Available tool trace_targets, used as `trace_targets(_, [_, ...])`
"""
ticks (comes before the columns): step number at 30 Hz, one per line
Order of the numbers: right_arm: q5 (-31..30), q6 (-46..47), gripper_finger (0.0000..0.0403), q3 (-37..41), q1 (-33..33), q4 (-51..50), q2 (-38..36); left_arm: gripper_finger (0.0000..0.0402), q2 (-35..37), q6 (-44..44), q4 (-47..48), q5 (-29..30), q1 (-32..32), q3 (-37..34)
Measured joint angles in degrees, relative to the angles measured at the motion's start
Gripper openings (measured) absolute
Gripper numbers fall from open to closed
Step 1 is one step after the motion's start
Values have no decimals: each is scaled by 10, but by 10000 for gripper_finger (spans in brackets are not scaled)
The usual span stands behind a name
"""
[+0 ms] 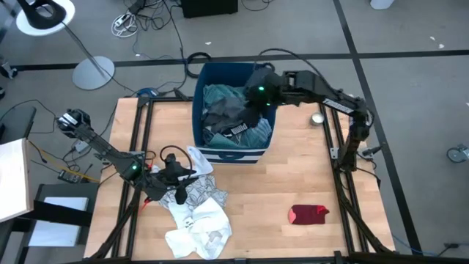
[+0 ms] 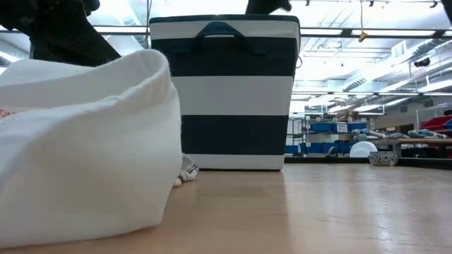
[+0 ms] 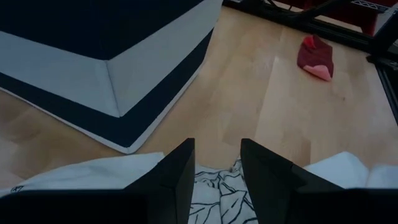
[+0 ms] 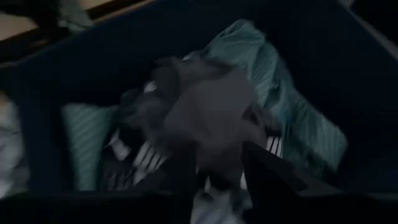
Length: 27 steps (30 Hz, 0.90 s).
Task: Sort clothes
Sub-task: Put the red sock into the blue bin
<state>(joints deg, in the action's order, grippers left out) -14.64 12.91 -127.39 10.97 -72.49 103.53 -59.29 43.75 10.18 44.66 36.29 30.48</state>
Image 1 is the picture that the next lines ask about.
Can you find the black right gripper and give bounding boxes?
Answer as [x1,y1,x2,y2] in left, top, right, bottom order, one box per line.
[243,69,283,128]

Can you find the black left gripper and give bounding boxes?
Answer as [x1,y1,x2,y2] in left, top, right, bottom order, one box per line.
[155,153,201,205]

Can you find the blue plaid cloth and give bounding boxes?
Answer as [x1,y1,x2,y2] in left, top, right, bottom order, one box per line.
[237,117,273,148]

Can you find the black Puma garment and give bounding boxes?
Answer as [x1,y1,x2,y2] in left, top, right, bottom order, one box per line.
[219,122,259,137]

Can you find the white sock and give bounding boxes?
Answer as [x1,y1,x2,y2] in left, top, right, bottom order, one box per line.
[185,145,215,176]

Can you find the dark grey garment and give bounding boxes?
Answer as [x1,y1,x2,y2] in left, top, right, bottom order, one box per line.
[202,95,250,133]

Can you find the plain teal garment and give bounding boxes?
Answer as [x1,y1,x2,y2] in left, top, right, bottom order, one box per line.
[208,132,240,150]

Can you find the green floral cloth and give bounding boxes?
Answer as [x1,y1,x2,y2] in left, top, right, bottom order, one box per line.
[202,84,246,111]

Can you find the white garment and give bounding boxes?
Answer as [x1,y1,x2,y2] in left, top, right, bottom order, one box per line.
[163,197,233,261]

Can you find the red sock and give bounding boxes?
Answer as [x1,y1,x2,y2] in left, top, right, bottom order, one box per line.
[287,204,330,226]

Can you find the navy white striped fabric bin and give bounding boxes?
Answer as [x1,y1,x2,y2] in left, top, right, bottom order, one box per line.
[191,61,278,165]

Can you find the grey power adapter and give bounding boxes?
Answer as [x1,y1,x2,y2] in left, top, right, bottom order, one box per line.
[72,140,90,154]

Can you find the black box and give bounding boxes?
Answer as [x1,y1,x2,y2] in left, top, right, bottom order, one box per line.
[181,0,239,19]

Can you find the small black device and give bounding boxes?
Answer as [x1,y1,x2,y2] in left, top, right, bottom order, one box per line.
[57,169,84,184]

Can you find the grey black cart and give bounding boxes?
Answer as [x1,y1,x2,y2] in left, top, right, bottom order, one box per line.
[14,182,100,264]

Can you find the floor stand with round base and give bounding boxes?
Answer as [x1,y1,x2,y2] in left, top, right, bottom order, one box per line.
[15,0,116,91]

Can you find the white plastic object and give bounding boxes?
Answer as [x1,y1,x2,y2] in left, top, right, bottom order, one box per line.
[369,0,396,11]

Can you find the white board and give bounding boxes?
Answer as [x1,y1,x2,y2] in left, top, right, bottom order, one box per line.
[0,137,34,224]

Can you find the grey caster wheel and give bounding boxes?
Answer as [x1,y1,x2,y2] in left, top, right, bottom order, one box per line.
[446,144,469,164]

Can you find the black caster wheel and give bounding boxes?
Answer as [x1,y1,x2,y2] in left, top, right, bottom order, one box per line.
[0,58,18,80]

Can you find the black headset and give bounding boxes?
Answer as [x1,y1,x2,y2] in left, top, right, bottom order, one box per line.
[16,0,67,30]

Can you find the black plug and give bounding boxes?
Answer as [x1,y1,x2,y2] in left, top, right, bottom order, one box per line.
[435,241,461,257]

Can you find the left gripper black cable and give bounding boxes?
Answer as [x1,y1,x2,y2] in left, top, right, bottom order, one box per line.
[159,144,194,173]

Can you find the red wire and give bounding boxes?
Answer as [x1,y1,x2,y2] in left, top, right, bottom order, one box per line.
[138,197,152,216]

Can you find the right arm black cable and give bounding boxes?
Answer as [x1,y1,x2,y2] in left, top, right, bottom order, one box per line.
[256,48,333,97]

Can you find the coiled black cable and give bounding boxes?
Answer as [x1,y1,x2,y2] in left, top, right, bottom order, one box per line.
[185,51,213,79]

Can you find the black metal table frame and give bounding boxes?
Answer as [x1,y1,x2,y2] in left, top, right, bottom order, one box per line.
[84,95,396,264]

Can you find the blue cable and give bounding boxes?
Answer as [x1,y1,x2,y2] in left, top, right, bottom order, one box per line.
[391,234,440,257]
[138,87,161,98]

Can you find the black floor cables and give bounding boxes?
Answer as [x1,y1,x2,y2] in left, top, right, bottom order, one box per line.
[122,0,191,96]

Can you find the yellow cable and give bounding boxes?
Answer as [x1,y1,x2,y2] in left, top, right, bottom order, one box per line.
[28,140,100,183]

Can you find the white power strip with cable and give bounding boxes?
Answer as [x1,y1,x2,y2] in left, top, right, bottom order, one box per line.
[111,12,139,39]

